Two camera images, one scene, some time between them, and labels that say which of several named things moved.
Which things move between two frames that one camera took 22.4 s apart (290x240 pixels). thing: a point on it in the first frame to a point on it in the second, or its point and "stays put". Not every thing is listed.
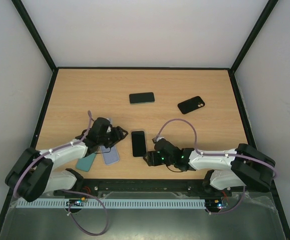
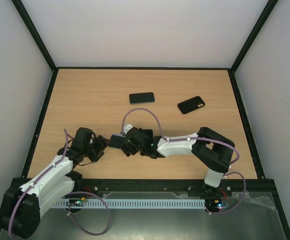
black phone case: (191, 104) stays put
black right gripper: (153, 158) to (124, 144)
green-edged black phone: (141, 98) stays put
